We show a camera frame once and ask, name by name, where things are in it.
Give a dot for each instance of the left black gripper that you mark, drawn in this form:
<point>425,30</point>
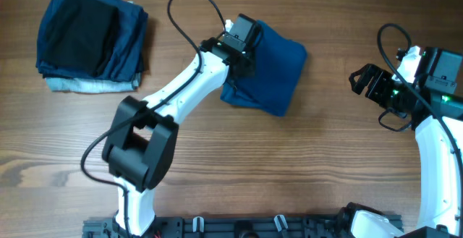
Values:
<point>249,69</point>

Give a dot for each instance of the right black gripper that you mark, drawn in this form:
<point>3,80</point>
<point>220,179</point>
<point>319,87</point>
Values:
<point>374,92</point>

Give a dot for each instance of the blue polo shirt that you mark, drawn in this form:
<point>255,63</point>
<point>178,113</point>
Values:
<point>278,66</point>

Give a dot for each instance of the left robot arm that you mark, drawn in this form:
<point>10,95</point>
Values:
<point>140,147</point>

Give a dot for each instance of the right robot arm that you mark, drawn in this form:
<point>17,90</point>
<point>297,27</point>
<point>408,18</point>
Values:
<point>423,90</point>

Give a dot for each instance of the navy blue folded garment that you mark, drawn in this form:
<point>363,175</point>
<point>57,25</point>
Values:
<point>126,60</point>

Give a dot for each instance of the black folded garment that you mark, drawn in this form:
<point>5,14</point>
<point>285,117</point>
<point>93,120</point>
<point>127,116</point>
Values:
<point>81,36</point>

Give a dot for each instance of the light grey folded garment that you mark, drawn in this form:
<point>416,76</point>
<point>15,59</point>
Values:
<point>91,86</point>

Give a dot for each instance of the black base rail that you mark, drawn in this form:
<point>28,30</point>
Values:
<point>308,226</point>

